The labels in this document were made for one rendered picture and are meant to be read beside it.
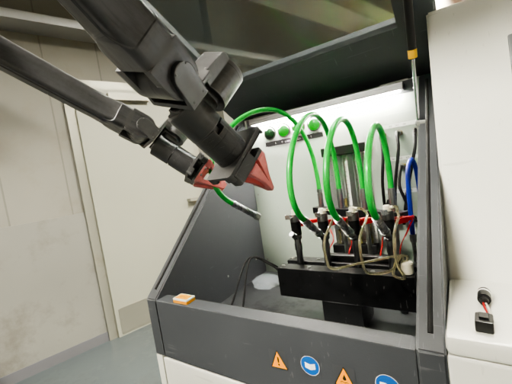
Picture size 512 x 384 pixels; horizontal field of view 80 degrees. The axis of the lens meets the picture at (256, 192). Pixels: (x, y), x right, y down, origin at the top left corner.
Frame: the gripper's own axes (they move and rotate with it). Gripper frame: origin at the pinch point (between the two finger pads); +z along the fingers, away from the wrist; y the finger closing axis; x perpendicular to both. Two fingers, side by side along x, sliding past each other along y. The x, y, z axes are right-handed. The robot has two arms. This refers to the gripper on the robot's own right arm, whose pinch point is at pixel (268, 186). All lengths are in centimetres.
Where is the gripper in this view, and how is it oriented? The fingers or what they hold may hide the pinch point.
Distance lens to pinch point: 52.9
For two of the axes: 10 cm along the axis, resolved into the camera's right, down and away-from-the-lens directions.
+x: -6.4, 0.4, 7.7
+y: 4.2, -8.2, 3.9
